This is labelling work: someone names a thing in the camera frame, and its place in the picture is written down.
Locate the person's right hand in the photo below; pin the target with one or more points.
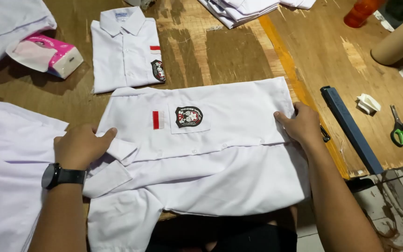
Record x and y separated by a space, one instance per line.
304 126

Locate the person's left hand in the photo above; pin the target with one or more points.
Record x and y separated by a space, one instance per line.
79 145

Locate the white uniform shirt with badge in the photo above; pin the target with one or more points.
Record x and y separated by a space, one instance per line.
194 164

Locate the small black clip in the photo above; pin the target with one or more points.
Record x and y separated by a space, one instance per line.
325 134

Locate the black wristwatch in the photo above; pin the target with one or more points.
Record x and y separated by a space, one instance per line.
60 176

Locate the dark blue long bar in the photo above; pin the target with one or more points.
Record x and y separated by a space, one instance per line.
350 129

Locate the white plastic piece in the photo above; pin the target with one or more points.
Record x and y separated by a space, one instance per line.
367 103

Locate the pile of white shirts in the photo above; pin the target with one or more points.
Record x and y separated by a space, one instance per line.
7 164

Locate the pink tissue pack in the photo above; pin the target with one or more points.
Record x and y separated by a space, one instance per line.
47 56

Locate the folded white uniform shirt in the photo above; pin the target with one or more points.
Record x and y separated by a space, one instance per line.
128 50

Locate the cardboard tube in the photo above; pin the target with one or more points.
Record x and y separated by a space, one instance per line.
399 43

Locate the orange plastic bottle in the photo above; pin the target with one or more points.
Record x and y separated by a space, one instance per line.
360 12

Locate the stack of folded white shirts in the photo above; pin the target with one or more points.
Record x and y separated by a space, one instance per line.
247 8

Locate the person's black shorts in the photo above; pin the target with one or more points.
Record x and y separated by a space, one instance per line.
222 234

